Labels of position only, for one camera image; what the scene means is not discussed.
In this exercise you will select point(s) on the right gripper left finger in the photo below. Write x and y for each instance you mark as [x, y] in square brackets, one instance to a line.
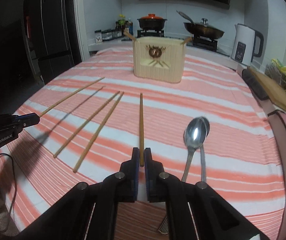
[89, 211]

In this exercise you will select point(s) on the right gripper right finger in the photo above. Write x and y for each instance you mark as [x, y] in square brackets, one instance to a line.
[195, 211]

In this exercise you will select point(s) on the steel spoon lower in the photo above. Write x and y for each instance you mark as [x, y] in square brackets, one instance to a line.
[202, 152]

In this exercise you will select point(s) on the steel spoon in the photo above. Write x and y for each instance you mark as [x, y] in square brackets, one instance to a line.
[194, 137]
[202, 152]

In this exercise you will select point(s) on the steel spoon upper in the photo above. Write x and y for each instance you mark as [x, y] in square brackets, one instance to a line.
[194, 137]

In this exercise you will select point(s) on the pink striped tablecloth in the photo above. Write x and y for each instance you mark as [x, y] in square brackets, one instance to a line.
[242, 158]

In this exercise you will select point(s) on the black refrigerator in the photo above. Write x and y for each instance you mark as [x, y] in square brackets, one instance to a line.
[50, 26]

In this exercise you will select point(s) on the white spice jar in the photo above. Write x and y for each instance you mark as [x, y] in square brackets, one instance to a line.
[98, 36]

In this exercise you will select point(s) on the dark oven mitt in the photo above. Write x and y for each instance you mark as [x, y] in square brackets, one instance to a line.
[254, 85]

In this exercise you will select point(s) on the wooden cutting board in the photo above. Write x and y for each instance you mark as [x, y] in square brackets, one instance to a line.
[276, 94]

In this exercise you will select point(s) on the spice jar rack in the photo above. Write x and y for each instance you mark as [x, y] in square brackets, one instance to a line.
[111, 34]

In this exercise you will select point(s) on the cream utensil holder box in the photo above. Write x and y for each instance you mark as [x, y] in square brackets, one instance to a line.
[159, 58]

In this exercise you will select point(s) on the sauce bottles group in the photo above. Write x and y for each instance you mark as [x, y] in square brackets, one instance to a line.
[124, 24]

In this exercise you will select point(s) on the white electric kettle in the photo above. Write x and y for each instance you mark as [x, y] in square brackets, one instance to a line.
[248, 44]

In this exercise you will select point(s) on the black gas stove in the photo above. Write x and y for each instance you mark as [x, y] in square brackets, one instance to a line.
[198, 42]

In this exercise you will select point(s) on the black wok with lid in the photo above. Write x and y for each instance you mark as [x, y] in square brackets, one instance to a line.
[201, 29]

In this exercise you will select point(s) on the black pot orange lid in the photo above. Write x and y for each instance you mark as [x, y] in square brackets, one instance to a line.
[152, 22]

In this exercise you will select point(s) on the wire basket with packets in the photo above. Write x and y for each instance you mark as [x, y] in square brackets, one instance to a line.
[276, 71]

